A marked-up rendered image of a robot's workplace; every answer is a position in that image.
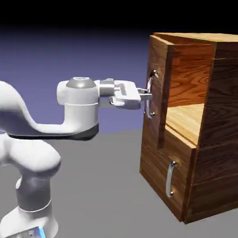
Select wooden cabinet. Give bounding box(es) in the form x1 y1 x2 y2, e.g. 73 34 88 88
138 30 238 226

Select wooden cabinet door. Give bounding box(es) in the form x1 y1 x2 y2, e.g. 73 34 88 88
138 125 198 223
141 34 177 150

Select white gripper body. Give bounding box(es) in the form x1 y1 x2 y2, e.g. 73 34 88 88
109 79 142 111

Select curved silver door handle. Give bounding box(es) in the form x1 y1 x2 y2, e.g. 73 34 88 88
145 69 159 120
165 160 178 198

